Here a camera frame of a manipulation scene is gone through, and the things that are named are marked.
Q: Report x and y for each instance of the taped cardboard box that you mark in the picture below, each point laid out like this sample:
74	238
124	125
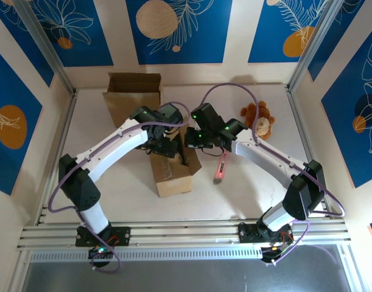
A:
128	103

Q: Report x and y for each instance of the pink utility knife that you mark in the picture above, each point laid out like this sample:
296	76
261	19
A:
220	170

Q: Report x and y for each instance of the cardboard box with slot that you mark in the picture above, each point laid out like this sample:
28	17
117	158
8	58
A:
173	187

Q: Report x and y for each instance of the brown plush toy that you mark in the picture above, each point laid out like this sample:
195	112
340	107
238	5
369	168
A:
266	127

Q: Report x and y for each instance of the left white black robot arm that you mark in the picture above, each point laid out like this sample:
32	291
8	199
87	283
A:
112	146

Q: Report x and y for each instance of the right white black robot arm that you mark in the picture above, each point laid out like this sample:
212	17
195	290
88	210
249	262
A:
265	155

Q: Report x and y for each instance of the grey metal panel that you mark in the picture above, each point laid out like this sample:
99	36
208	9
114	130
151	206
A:
185	278

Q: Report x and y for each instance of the black controller board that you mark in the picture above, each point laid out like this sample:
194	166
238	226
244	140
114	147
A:
277	251
97	258

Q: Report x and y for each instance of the aluminium side rail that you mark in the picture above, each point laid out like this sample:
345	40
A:
66	121
294	100

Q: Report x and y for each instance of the long aluminium mounting rail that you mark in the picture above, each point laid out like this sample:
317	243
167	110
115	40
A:
185	234

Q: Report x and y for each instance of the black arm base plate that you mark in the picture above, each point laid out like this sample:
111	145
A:
121	235
246	234

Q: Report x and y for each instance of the aluminium frame post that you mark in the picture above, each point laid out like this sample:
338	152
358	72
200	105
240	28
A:
315	36
41	36

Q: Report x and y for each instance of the aluminium frame beam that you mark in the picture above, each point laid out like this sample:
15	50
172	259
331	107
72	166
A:
19	273
357	273

